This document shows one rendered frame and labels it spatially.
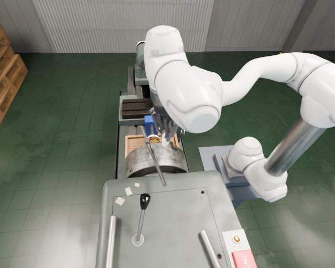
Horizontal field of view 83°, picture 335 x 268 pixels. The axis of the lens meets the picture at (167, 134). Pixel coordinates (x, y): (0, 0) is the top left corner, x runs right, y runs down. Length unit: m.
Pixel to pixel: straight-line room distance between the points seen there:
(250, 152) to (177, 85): 0.88
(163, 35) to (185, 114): 0.20
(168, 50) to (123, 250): 0.58
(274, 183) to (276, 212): 1.25
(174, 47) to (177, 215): 0.53
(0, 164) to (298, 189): 3.35
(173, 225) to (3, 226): 1.95
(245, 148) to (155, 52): 0.87
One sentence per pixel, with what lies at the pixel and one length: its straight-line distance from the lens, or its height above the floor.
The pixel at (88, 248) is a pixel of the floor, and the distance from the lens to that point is 2.05.
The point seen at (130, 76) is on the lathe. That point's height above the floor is 0.87.
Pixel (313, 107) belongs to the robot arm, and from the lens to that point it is 0.82.
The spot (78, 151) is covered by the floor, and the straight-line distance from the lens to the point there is 2.56.
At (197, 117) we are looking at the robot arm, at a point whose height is 1.68.
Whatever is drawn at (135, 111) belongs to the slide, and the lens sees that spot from 1.44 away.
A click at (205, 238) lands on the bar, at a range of 0.69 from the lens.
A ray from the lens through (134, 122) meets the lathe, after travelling 1.46.
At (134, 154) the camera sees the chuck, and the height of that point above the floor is 1.20.
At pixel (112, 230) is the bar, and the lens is 0.69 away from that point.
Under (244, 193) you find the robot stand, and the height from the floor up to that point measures 0.75.
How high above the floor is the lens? 1.93
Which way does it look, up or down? 49 degrees down
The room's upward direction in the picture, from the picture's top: 4 degrees clockwise
